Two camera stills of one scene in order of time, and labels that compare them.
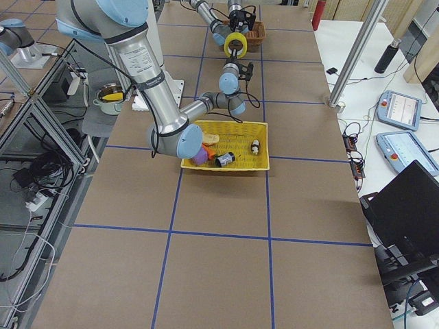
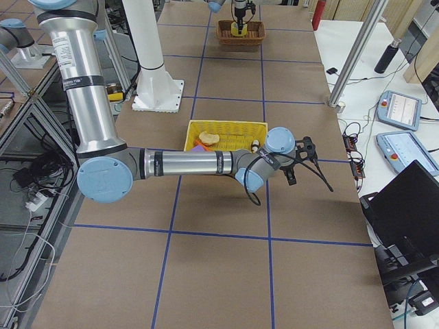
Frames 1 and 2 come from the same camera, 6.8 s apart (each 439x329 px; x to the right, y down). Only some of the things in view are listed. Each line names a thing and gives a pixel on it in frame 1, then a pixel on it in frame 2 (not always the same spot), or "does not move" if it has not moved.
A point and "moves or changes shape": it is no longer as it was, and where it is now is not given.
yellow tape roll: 232,36 moves or changes shape
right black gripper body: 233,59 to 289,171
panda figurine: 255,146 does not move
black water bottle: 387,56 does not move
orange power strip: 356,160 does not move
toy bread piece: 210,138 does not move
